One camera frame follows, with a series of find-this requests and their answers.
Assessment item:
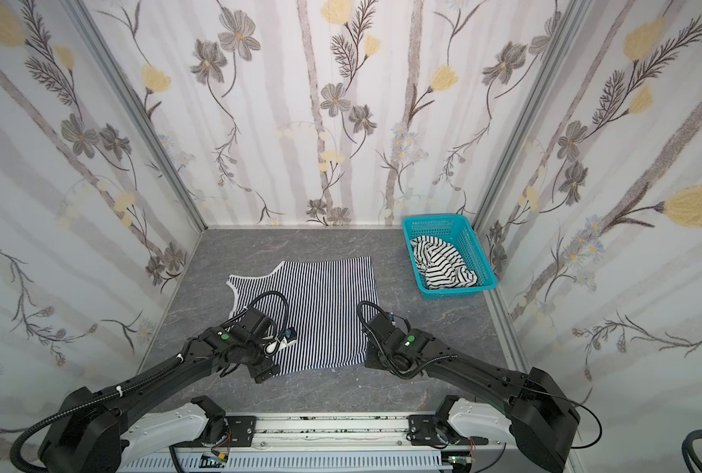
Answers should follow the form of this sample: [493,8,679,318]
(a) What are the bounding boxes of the blue white striped tank top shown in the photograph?
[227,256,379,376]

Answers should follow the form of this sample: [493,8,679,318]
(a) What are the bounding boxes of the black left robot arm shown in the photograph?
[9,291,297,472]

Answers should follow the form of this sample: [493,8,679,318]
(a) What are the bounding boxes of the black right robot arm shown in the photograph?
[356,301,587,472]

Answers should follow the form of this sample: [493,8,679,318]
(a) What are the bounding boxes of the black white striped tank top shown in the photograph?
[409,236,480,291]

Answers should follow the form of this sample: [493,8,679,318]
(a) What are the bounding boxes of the green circuit board left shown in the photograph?
[199,454,227,469]

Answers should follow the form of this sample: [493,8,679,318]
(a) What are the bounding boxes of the green circuit board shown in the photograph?
[443,455,473,473]
[199,454,227,469]

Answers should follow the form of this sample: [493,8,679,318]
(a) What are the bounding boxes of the green circuit board right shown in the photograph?
[443,455,473,473]

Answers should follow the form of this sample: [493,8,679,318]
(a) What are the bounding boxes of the teal plastic basket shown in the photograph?
[402,214,498,300]

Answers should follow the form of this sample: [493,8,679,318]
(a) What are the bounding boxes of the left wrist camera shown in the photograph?
[263,327,298,357]

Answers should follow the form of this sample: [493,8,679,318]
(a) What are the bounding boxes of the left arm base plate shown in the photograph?
[207,416,258,449]

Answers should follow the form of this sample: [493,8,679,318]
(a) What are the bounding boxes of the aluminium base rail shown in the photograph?
[131,410,574,456]

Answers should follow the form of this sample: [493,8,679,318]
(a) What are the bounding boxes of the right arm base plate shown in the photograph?
[406,414,489,449]

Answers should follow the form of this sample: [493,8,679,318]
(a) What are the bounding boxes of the white slotted cable duct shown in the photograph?
[119,451,453,473]

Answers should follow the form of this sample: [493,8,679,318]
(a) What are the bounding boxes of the aluminium corner post right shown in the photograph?
[472,0,593,230]

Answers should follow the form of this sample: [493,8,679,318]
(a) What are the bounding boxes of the aluminium corner post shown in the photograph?
[472,0,593,230]
[60,0,208,233]

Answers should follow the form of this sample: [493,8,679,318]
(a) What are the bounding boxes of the aluminium corner post left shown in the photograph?
[60,0,208,233]

